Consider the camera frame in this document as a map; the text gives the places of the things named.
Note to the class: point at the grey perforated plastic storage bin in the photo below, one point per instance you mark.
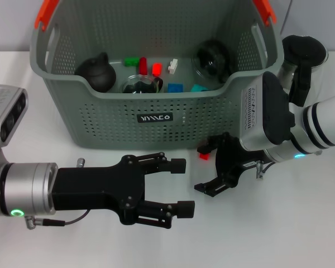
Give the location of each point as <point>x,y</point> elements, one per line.
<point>114,120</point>

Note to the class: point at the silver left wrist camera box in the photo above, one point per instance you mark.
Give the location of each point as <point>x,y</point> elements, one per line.
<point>2,111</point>

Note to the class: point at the small red toy brick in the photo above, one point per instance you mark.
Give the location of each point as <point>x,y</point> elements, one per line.
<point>204,157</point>

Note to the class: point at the teal square toy brick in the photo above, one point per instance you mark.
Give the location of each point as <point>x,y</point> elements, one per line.
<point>198,88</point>

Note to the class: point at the red sloped toy brick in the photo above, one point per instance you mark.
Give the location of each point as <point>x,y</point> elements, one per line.
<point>157,69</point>

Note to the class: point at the small green toy brick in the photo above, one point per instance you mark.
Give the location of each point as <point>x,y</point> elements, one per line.
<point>131,61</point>

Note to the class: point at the black clay teapot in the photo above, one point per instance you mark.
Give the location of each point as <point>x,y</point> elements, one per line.
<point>97,74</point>

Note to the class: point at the white long toy brick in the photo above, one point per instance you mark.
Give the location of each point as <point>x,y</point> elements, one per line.
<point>173,66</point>

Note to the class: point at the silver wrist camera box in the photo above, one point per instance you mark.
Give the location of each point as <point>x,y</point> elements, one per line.
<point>2,111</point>
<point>273,111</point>

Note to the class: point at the blue toy brick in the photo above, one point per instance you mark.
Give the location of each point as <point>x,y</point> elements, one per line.
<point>175,88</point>

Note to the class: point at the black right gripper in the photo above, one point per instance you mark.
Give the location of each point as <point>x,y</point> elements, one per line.
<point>229,159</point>

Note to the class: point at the dark red curved toy brick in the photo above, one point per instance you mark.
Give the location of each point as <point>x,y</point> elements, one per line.
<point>143,66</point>

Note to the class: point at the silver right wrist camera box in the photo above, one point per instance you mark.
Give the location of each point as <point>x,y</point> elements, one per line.
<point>273,111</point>

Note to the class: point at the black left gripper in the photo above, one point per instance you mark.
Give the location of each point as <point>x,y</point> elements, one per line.
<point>100,187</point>

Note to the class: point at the glass teacup with black sleeve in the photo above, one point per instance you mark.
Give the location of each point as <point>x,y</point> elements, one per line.
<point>136,86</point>
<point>212,61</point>

